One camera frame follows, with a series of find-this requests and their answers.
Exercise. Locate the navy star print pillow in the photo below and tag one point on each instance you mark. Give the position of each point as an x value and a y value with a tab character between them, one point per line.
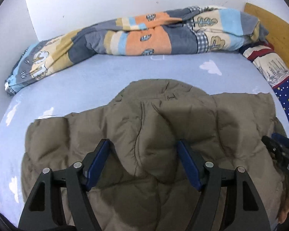
286	91

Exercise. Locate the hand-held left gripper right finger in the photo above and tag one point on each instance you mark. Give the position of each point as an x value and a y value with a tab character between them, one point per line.
189	166

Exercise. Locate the light blue bed sheet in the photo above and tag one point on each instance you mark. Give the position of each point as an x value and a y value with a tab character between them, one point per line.
98	72

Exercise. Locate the patchwork quilt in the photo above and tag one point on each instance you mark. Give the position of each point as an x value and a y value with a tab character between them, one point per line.
159	38

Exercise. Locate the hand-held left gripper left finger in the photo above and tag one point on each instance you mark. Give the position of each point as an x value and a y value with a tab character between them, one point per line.
98	163

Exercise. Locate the olive puffer jacket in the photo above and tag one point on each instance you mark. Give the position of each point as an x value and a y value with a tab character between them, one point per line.
147	115

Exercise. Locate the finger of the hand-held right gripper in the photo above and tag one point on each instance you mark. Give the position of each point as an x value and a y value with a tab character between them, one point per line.
285	140
283	160

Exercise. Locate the wooden headboard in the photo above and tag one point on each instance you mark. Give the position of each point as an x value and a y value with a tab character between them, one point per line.
274	28

